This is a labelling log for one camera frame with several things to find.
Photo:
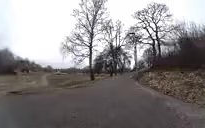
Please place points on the tall bare tree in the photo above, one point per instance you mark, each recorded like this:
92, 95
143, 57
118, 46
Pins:
91, 63

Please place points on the cluster of bare trees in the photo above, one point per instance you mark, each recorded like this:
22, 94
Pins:
114, 56

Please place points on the grey asphalt path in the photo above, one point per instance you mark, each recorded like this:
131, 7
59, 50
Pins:
100, 106

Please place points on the broad bare tree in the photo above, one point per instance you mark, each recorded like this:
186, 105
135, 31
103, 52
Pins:
156, 36

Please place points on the dry grass field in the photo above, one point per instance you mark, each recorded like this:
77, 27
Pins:
30, 83

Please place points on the dry grass bank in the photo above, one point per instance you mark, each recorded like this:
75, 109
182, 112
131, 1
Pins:
180, 85

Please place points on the dark hedge of bushes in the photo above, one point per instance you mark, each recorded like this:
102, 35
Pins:
190, 53

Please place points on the dark wood of trees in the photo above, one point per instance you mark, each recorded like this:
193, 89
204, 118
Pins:
6, 63

